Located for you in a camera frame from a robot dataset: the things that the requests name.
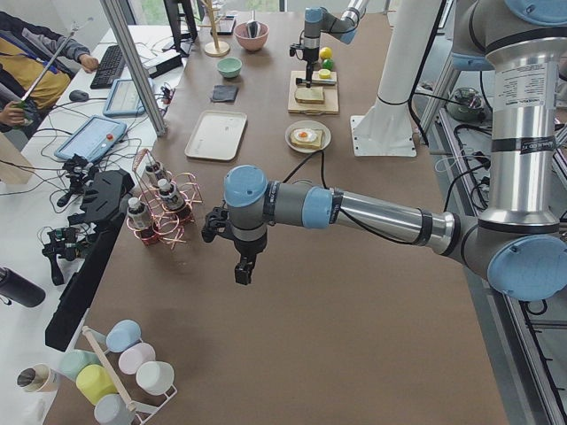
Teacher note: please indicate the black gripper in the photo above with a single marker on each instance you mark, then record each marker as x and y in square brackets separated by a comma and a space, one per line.
[247, 249]
[307, 63]

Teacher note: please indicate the copper wire bottle rack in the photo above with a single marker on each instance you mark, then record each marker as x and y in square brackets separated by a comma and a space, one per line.
[164, 226]

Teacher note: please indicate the black keyboard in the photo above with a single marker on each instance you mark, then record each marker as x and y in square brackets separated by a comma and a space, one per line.
[110, 68]

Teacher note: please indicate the steel ice scoop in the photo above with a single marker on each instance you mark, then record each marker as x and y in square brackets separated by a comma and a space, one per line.
[253, 28]

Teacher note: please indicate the white cup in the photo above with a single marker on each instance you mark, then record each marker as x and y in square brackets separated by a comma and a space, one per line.
[155, 377]

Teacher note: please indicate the black monitor stand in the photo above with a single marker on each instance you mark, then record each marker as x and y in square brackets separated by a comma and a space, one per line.
[181, 20]

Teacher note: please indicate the grey cup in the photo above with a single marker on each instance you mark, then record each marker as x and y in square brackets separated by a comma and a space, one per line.
[111, 410]

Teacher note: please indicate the computer mouse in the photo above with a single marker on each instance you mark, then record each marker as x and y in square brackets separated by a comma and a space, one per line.
[79, 96]

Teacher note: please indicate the black long bar device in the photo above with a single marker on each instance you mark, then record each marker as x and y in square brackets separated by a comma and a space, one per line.
[104, 205]

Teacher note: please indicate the seated person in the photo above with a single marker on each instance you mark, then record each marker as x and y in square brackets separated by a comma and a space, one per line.
[32, 80]

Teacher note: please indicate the paper cup with steel insert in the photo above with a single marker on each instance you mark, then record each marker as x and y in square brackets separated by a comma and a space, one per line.
[38, 378]

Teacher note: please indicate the black thermos bottle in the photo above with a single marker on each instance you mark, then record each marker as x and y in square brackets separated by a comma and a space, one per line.
[16, 288]

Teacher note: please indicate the bread slice with fried egg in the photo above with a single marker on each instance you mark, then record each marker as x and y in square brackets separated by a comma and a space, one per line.
[307, 138]

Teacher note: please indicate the blue teach pendant tablet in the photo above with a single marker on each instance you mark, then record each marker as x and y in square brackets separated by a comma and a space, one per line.
[93, 139]

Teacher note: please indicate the cream rabbit tray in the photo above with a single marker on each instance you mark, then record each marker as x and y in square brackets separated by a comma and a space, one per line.
[216, 136]

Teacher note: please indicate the tea bottle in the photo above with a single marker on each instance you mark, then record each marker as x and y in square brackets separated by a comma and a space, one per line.
[170, 195]
[137, 213]
[154, 172]

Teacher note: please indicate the green lime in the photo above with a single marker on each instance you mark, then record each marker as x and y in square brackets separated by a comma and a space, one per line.
[328, 64]

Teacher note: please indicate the wooden cutting board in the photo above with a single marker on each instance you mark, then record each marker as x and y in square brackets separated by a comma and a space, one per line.
[330, 93]

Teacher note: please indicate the green cup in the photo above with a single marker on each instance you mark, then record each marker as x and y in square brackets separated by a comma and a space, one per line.
[73, 362]

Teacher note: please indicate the pink cup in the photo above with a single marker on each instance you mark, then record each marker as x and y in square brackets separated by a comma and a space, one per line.
[135, 356]

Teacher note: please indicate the wooden mug tree stand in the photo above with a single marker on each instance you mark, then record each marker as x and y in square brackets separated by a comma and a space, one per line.
[216, 48]

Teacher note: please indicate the yellow cup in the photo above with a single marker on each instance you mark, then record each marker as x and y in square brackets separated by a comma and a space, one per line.
[93, 382]

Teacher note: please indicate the yellow lemon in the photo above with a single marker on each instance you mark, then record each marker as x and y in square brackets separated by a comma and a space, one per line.
[325, 53]

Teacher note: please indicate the grey folded cloth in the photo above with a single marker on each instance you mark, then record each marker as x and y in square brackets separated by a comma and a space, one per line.
[224, 94]

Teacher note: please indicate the half lemon slice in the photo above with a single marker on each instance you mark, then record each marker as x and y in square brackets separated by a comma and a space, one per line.
[324, 74]

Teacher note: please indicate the green bowl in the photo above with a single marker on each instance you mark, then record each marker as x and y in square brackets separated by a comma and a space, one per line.
[229, 68]

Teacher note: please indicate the white cup rack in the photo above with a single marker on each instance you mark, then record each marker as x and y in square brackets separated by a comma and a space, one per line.
[145, 406]

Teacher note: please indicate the white round plate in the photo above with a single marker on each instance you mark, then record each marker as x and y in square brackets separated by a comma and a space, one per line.
[308, 124]

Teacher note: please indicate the blue cup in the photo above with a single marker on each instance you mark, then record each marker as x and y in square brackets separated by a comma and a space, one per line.
[123, 335]

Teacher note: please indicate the aluminium frame post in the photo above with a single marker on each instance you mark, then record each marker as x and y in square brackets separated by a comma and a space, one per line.
[119, 26]

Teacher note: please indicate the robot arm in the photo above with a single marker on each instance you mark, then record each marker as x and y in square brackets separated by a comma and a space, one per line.
[514, 243]
[318, 20]

